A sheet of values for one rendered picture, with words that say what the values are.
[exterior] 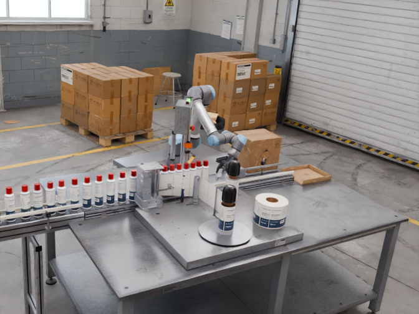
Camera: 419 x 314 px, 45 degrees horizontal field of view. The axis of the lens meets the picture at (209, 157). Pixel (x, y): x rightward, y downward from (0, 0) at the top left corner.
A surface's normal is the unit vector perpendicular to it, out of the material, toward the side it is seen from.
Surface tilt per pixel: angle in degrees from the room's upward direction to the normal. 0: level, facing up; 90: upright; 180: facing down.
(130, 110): 92
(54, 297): 0
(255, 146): 90
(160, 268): 0
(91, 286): 1
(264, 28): 90
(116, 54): 90
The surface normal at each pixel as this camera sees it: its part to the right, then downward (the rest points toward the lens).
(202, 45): -0.74, 0.17
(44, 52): 0.67, 0.31
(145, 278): 0.08, -0.94
